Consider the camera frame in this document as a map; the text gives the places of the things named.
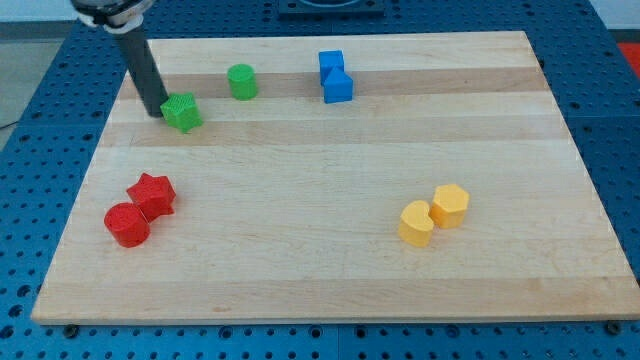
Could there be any green cylinder block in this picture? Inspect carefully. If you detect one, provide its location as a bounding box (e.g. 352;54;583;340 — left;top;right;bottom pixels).
227;64;258;100

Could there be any blue cube block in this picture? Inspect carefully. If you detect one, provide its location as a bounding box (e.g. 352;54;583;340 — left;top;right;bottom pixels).
318;50;344;85

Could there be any red star block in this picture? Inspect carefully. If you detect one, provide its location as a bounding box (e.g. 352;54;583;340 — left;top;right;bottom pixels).
126;173;176;222

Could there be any blue triangle block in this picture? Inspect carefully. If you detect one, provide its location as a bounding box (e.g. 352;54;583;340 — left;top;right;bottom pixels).
322;67;354;104

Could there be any red cylinder block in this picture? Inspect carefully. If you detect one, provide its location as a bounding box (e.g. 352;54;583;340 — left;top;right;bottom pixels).
104;202;150;248

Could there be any wooden board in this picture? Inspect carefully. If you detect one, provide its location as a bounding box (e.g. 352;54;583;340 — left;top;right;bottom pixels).
32;31;639;325

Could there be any green star block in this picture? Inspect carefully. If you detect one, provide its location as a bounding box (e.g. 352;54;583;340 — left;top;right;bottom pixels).
160;92;203;133

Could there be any yellow heart block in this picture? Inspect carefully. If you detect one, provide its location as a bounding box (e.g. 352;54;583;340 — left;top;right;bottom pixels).
398;200;434;247

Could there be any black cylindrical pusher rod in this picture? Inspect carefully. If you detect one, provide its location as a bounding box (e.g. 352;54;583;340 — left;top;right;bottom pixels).
114;27;169;118

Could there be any yellow hexagon block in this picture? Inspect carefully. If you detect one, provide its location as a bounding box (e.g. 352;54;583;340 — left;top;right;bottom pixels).
429;184;470;229

